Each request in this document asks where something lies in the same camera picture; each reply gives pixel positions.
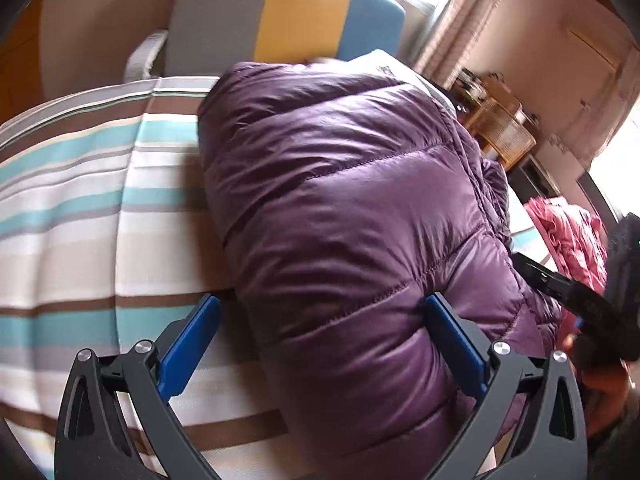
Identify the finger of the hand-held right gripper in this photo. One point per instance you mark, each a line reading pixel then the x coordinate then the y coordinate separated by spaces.
pixel 555 280

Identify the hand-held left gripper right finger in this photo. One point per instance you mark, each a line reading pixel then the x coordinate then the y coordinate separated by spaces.
pixel 457 345

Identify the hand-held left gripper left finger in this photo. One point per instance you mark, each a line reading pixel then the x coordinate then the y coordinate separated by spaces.
pixel 192 340

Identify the purple down jacket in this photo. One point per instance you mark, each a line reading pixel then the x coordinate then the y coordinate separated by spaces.
pixel 350 210

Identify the person's right forearm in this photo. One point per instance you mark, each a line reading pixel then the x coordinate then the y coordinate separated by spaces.
pixel 622 435

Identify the person's right hand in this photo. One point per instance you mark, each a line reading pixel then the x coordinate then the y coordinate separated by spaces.
pixel 605 400

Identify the pink jacket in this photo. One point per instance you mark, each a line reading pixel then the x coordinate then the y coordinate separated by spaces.
pixel 570 240

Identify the dark cabinet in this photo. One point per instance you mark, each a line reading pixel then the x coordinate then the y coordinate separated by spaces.
pixel 532 180

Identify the wicker basket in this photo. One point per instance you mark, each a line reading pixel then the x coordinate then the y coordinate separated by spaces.
pixel 505 132

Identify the striped quilt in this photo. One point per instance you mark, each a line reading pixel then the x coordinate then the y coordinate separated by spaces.
pixel 60 210

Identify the white pillow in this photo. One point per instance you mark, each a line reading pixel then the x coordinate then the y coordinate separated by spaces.
pixel 405 75

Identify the beige curtain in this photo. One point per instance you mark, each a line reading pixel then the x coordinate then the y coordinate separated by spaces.
pixel 465 25

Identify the wooden wardrobe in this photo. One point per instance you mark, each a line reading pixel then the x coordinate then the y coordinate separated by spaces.
pixel 20 60

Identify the grey yellow blue headboard cushion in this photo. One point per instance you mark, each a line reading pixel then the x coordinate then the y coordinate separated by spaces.
pixel 300 10

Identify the white bed rail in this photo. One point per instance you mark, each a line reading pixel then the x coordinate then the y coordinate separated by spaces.
pixel 145 55

